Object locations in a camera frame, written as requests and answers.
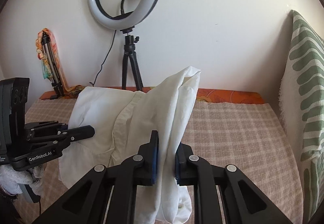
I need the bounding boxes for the white long-sleeve shirt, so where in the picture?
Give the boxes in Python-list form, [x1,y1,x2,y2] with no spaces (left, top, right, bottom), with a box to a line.
[59,66,200,223]

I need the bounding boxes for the left hand white glove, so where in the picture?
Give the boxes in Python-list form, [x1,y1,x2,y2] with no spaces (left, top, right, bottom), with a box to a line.
[1,164,47,196]

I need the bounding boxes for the folded silver tripod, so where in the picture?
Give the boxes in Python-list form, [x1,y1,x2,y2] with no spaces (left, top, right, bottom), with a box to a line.
[41,31,64,99]

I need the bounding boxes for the plaid beige bed blanket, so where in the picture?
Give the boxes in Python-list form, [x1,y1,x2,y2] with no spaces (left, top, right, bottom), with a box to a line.
[13,99,303,223]

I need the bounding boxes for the black mini tripod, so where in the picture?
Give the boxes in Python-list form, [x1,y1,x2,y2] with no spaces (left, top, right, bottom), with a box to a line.
[121,26,143,91]

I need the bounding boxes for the green patterned white pillow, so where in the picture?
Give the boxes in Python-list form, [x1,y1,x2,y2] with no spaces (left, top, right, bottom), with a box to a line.
[279,10,323,221]

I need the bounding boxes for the black ring light cable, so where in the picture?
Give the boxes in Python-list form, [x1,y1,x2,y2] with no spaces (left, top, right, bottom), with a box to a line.
[88,29,118,87]

